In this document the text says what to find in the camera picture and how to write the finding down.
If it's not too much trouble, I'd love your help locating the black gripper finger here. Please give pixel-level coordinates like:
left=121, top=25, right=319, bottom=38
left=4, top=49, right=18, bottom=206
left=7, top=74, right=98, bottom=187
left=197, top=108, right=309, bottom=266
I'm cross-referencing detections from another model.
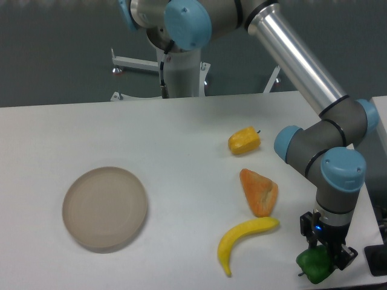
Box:
left=327, top=243, right=358, bottom=271
left=300, top=211, right=321, bottom=249

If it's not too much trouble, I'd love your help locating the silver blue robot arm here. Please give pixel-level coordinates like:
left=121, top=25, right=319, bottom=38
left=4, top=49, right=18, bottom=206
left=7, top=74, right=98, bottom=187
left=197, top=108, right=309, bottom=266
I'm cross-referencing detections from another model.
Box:
left=118, top=1, right=379, bottom=270

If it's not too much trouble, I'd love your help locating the yellow toy pepper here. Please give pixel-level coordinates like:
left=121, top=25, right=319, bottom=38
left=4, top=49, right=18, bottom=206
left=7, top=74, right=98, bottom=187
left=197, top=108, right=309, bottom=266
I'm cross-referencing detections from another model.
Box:
left=228, top=126, right=261, bottom=155

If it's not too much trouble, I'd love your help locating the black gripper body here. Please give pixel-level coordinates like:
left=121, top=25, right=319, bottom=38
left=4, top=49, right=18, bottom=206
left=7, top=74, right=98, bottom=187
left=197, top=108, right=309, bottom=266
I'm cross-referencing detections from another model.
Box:
left=312, top=209, right=350, bottom=250

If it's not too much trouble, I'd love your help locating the green toy pepper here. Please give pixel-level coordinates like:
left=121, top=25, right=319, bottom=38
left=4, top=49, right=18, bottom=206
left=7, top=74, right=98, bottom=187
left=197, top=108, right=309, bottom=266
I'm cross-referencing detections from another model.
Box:
left=296, top=245, right=332, bottom=284

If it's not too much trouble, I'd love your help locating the beige round plate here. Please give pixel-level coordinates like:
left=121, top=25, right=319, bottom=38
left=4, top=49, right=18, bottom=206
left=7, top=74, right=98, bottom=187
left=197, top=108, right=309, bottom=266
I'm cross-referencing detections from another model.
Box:
left=62, top=167, right=148, bottom=253

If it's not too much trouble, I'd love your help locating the black device at right edge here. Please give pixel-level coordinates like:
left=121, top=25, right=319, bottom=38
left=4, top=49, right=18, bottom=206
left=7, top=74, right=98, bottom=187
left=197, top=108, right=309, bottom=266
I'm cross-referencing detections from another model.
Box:
left=363, top=204, right=387, bottom=277

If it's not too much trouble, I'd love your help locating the orange toy pepper slice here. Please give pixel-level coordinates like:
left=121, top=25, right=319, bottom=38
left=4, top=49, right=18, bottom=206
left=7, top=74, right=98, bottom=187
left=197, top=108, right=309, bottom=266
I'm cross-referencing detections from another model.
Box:
left=239, top=169, right=279, bottom=218

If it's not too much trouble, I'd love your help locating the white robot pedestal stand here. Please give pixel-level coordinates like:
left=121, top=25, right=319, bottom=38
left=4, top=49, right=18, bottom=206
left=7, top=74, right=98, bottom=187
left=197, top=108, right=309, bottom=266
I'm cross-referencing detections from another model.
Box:
left=109, top=48, right=282, bottom=102

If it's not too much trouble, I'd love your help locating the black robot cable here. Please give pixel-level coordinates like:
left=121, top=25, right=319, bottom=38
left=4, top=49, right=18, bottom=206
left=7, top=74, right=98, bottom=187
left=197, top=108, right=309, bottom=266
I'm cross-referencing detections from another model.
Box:
left=158, top=39, right=175, bottom=99

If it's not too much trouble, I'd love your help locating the yellow toy banana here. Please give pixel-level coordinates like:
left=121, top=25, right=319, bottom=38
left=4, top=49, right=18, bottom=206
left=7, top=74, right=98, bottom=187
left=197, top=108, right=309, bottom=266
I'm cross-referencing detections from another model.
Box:
left=217, top=217, right=280, bottom=277

